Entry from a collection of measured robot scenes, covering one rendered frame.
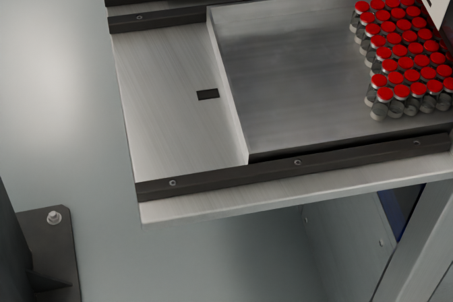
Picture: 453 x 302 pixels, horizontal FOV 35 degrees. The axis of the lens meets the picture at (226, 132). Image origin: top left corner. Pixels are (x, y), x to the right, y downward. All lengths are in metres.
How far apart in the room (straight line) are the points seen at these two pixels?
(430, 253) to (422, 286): 0.12
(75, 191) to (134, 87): 0.99
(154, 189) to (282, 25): 0.34
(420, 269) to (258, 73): 0.40
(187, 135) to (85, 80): 1.27
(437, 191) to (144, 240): 0.99
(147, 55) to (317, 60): 0.24
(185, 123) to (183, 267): 0.91
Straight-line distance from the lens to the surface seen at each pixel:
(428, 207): 1.06
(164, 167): 0.90
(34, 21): 2.37
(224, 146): 0.92
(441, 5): 0.93
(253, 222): 1.88
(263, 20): 1.07
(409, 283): 1.21
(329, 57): 1.03
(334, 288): 1.63
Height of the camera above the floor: 1.63
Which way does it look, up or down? 53 degrees down
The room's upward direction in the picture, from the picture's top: 3 degrees clockwise
